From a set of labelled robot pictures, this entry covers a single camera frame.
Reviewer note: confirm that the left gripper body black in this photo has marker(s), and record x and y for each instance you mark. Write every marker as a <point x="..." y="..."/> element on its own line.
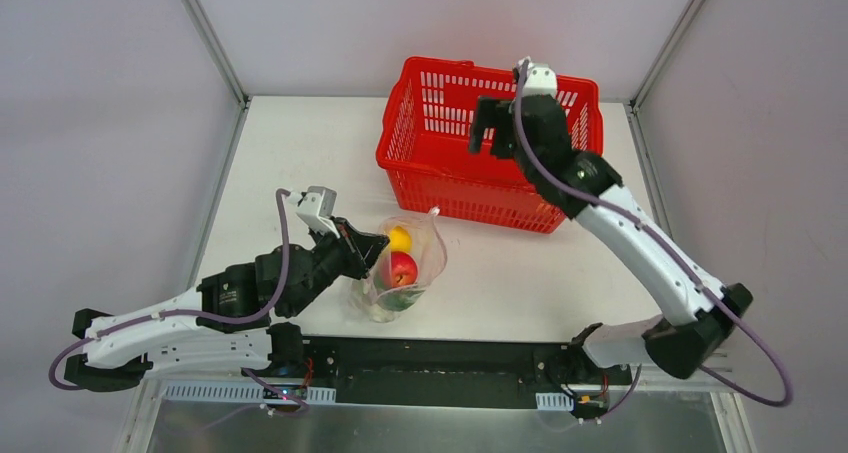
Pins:
<point x="348" y="246"/>

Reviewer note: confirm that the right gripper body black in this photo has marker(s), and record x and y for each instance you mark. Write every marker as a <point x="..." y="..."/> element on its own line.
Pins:
<point x="500" y="130"/>

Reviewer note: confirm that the yellow orange fruit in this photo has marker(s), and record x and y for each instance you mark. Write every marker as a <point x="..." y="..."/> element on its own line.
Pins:
<point x="400" y="240"/>

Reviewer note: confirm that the red apple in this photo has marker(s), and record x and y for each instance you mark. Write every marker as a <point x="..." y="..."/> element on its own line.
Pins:
<point x="397" y="270"/>

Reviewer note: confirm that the clear pink zip top bag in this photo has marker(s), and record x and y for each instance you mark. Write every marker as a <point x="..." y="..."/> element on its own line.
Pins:
<point x="415" y="257"/>

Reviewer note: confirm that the green vegetable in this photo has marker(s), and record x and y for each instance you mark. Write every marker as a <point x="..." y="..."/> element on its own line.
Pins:
<point x="399" y="300"/>

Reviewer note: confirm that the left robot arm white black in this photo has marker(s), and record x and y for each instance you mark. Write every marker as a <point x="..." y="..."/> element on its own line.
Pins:
<point x="236" y="319"/>

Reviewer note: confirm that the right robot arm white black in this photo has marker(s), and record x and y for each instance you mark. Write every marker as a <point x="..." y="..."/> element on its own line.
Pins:
<point x="694" y="305"/>

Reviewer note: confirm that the red plastic shopping basket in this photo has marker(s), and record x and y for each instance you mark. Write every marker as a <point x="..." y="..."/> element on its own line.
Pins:
<point x="424" y="147"/>

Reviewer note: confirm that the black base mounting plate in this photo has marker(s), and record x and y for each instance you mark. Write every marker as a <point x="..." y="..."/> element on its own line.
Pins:
<point x="405" y="372"/>

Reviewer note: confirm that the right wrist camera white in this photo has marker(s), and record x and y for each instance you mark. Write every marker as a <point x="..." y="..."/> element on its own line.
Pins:
<point x="535" y="79"/>

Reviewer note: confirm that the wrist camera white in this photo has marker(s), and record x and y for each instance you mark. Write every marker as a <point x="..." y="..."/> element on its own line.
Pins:
<point x="314" y="207"/>
<point x="535" y="79"/>

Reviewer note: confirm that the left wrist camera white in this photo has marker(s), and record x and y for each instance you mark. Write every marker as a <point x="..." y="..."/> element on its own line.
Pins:
<point x="314" y="207"/>

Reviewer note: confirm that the right aluminium frame post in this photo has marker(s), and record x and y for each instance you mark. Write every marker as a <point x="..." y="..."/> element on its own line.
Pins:
<point x="676" y="36"/>

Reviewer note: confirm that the aluminium frame post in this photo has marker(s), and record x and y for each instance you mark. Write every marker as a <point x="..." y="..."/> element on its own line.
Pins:
<point x="676" y="36"/>
<point x="214" y="46"/>

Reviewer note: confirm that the left aluminium frame post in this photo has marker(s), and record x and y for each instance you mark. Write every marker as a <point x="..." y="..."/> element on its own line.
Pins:
<point x="214" y="46"/>

